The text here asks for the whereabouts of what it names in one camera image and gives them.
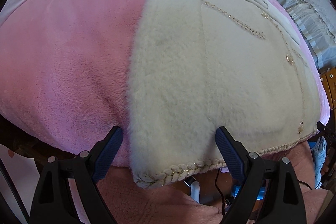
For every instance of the blue plastic object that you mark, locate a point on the blue plastic object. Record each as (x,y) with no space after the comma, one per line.
(236,191)

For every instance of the person's pink fleece clothing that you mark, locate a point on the person's pink fleece clothing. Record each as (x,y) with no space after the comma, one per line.
(147,203)

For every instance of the light blue cloth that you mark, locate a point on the light blue cloth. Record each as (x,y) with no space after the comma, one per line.
(316,161)

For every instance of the white fluffy cardigan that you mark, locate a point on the white fluffy cardigan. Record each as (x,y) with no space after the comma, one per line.
(197,69)

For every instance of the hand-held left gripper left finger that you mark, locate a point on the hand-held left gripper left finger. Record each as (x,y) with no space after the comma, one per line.
(109,150)

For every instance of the white printed bag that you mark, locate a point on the white printed bag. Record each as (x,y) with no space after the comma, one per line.
(18,174)

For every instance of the wooden drawer cabinet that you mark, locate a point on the wooden drawer cabinet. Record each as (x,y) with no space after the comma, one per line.
(329,87)

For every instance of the white plastic tube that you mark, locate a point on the white plastic tube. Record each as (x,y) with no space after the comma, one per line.
(195,191)

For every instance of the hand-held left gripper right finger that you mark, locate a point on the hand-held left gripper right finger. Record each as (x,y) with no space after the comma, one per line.
(229,153)

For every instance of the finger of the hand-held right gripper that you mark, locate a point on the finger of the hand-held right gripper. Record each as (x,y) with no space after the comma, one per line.
(326,132)

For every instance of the pink fleece bed blanket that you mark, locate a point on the pink fleece bed blanket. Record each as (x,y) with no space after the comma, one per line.
(65,56)

